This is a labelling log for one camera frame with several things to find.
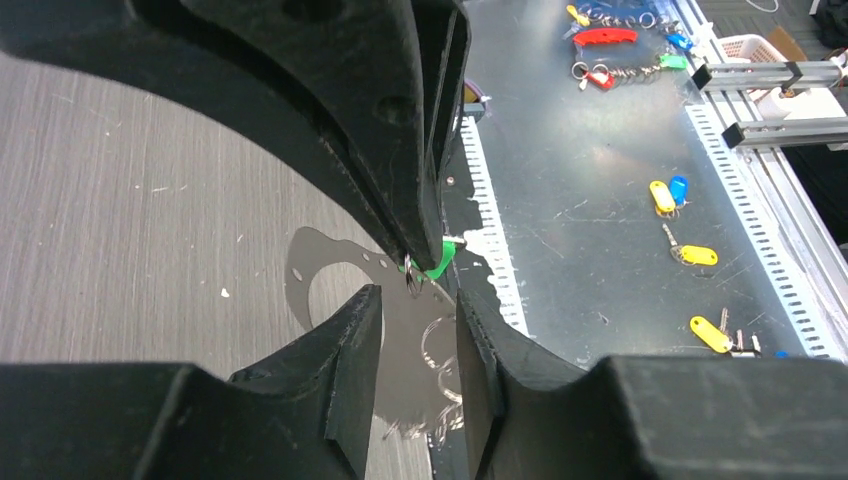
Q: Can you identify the white slotted cable duct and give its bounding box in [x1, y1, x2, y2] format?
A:
[460, 116, 532, 339]

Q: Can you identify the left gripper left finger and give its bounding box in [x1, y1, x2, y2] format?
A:
[1, 285, 382, 479]

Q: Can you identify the silver key with green tag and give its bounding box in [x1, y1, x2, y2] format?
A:
[442, 235, 467, 251]

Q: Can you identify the red key tag on tray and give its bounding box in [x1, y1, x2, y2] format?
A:
[571, 62, 615, 91]

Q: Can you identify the yellow key tag tray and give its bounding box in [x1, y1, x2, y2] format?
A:
[689, 307, 763, 358]
[661, 223, 719, 267]

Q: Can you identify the silver ring on plate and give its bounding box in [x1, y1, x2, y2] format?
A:
[402, 253, 425, 298]

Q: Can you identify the yellow key tag on tray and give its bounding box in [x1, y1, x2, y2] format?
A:
[649, 180, 677, 218]

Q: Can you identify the green key tag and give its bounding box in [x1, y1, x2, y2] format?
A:
[397, 240, 460, 283]
[659, 54, 689, 70]

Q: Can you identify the green key tag on tray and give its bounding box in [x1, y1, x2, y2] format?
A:
[659, 54, 689, 70]

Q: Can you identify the small white basket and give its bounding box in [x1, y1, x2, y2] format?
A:
[717, 34, 788, 63]

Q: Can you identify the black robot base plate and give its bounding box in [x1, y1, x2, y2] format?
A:
[438, 133, 489, 297]

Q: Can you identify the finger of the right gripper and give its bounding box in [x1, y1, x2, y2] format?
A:
[1, 1, 405, 261]
[187, 1, 470, 268]

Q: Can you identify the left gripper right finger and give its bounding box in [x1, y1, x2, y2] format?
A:
[456, 292, 847, 479]

